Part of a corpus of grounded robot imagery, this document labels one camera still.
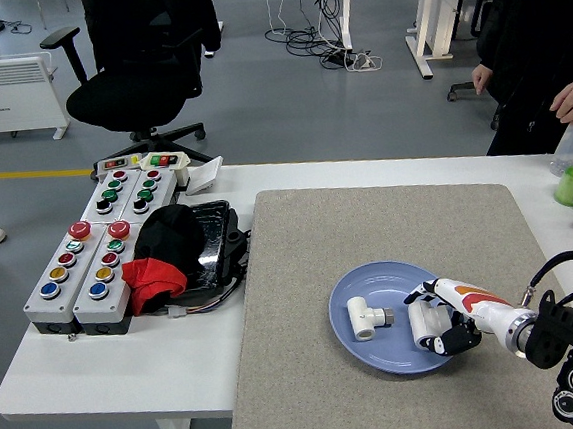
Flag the grey four-button control box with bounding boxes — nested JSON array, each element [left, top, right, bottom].
[[77, 167, 145, 226], [114, 166, 182, 225]]

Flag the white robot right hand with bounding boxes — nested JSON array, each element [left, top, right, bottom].
[[401, 271, 525, 360]]

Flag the white wall switch panel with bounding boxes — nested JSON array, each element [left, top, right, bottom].
[[182, 155, 227, 197]]

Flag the white panel heater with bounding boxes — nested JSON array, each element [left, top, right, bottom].
[[0, 49, 73, 146]]

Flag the black chair wheel base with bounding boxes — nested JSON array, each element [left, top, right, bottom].
[[446, 77, 505, 135]]

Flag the white desk post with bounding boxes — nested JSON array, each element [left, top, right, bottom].
[[336, 0, 357, 53]]

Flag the wire bundle with white connector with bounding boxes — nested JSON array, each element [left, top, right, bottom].
[[159, 277, 249, 321]]

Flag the all-white pipe tee fitting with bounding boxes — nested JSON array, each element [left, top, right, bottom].
[[406, 296, 460, 353]]

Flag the small grey switch box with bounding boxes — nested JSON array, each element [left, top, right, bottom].
[[92, 154, 145, 182]]

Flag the person's right hand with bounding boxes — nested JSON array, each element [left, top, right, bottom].
[[469, 62, 497, 97]]

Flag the white power strip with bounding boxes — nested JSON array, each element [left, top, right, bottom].
[[351, 51, 384, 73]]

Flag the person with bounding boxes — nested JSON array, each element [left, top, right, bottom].
[[466, 0, 573, 161]]

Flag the grey button box emergency stop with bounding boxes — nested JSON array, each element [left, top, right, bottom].
[[15, 218, 117, 339], [65, 217, 150, 339]]

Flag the grey-brown mat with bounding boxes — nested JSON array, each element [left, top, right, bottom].
[[210, 163, 573, 429]]

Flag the white tee fitting metal thread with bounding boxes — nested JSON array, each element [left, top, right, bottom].
[[345, 294, 398, 343]]

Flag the black floor cable tangle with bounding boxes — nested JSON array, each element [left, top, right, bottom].
[[261, 0, 356, 76]]

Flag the white switch box green red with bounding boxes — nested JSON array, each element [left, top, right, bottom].
[[138, 149, 194, 192]]

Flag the blue plate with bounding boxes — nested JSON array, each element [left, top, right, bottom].
[[324, 255, 470, 382]]

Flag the black and red cloth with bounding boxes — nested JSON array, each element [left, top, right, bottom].
[[114, 201, 214, 319]]

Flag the white hanging cable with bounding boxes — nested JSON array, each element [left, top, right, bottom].
[[266, 0, 293, 39]]

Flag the black tray device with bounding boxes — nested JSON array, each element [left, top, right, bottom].
[[164, 197, 260, 306]]

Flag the black office chair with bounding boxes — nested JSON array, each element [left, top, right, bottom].
[[36, 0, 216, 179]]

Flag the white desk frame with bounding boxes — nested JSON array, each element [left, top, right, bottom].
[[401, 0, 509, 82]]

